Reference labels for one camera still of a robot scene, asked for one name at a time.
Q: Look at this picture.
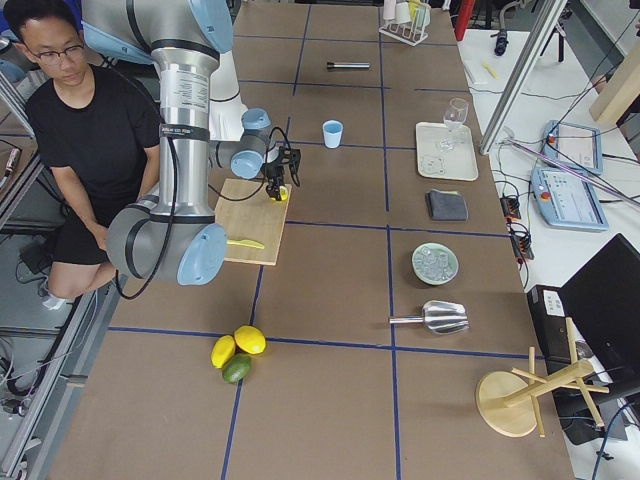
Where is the steel ice scoop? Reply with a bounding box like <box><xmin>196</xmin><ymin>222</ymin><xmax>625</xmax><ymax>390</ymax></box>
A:
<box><xmin>389</xmin><ymin>300</ymin><xmax>470</xmax><ymax>335</ymax></box>

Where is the clear wine glass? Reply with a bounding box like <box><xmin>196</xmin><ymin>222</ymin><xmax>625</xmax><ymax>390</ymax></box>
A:
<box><xmin>438</xmin><ymin>98</ymin><xmax>469</xmax><ymax>152</ymax></box>

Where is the white cup rack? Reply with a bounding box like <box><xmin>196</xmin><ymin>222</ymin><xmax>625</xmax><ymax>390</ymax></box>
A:
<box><xmin>378</xmin><ymin>0</ymin><xmax>431</xmax><ymax>46</ymax></box>

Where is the near blue teach pendant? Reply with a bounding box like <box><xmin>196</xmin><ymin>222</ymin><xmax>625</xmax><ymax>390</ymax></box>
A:
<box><xmin>531</xmin><ymin>167</ymin><xmax>609</xmax><ymax>232</ymax></box>

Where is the grey folded cloth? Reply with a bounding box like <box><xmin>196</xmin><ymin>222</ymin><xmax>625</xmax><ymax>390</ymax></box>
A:
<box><xmin>425</xmin><ymin>189</ymin><xmax>468</xmax><ymax>221</ymax></box>

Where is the steel muddler black tip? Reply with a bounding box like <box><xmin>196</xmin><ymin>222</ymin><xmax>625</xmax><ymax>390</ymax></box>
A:
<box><xmin>326</xmin><ymin>62</ymin><xmax>371</xmax><ymax>71</ymax></box>

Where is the aluminium frame post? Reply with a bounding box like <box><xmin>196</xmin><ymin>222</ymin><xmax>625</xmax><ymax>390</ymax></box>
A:
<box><xmin>479</xmin><ymin>0</ymin><xmax>567</xmax><ymax>155</ymax></box>

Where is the wooden cup tree stand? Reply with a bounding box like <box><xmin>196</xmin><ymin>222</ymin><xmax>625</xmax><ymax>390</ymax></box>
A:
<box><xmin>475</xmin><ymin>317</ymin><xmax>609</xmax><ymax>438</ymax></box>

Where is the light blue cup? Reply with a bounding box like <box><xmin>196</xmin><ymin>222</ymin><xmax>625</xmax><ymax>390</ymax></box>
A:
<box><xmin>322</xmin><ymin>119</ymin><xmax>344</xmax><ymax>149</ymax></box>

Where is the green bowl of ice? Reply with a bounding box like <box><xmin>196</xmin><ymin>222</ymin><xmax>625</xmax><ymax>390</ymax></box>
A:
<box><xmin>411</xmin><ymin>243</ymin><xmax>459</xmax><ymax>286</ymax></box>

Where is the yellow plastic knife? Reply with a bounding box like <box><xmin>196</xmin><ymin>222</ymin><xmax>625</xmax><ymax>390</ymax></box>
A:
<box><xmin>227</xmin><ymin>239</ymin><xmax>265</xmax><ymax>250</ymax></box>

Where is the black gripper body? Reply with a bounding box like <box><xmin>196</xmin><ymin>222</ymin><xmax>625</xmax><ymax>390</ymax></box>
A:
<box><xmin>261</xmin><ymin>146</ymin><xmax>301</xmax><ymax>188</ymax></box>

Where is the black monitor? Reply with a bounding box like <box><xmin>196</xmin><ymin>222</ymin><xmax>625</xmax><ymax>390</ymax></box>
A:
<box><xmin>559</xmin><ymin>233</ymin><xmax>639</xmax><ymax>400</ymax></box>

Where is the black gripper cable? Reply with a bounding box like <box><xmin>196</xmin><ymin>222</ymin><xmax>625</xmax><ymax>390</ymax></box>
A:
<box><xmin>112</xmin><ymin>127</ymin><xmax>303</xmax><ymax>301</ymax></box>

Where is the person in black shirt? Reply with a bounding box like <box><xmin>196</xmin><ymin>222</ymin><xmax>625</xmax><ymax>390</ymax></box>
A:
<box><xmin>2</xmin><ymin>1</ymin><xmax>160</xmax><ymax>310</ymax></box>

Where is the cream bear tray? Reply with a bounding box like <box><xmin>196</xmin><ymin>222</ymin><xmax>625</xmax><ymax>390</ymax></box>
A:
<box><xmin>415</xmin><ymin>122</ymin><xmax>479</xmax><ymax>181</ymax></box>

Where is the green lime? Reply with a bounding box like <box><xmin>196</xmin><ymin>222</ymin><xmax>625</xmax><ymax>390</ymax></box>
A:
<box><xmin>222</xmin><ymin>354</ymin><xmax>252</xmax><ymax>384</ymax></box>

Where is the blue teach pendant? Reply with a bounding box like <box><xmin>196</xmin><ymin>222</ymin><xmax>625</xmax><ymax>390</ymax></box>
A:
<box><xmin>541</xmin><ymin>120</ymin><xmax>603</xmax><ymax>175</ymax></box>
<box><xmin>531</xmin><ymin>167</ymin><xmax>609</xmax><ymax>232</ymax></box>

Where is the wooden cutting board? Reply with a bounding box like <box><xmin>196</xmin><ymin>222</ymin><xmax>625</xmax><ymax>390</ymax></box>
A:
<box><xmin>214</xmin><ymin>178</ymin><xmax>291</xmax><ymax>266</ymax></box>

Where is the whole yellow lemon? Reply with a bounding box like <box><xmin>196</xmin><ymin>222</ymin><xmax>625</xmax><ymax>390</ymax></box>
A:
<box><xmin>233</xmin><ymin>325</ymin><xmax>267</xmax><ymax>355</ymax></box>
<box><xmin>210</xmin><ymin>335</ymin><xmax>236</xmax><ymax>369</ymax></box>

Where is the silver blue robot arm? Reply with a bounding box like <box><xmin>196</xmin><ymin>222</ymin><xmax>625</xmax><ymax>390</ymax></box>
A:
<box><xmin>82</xmin><ymin>1</ymin><xmax>300</xmax><ymax>285</ymax></box>

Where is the black computer box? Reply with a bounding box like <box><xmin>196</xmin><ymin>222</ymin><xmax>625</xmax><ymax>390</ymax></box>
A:
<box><xmin>527</xmin><ymin>285</ymin><xmax>570</xmax><ymax>364</ymax></box>

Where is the far blue teach pendant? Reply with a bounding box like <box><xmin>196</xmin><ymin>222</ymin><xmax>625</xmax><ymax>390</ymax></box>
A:
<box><xmin>541</xmin><ymin>120</ymin><xmax>603</xmax><ymax>175</ymax></box>

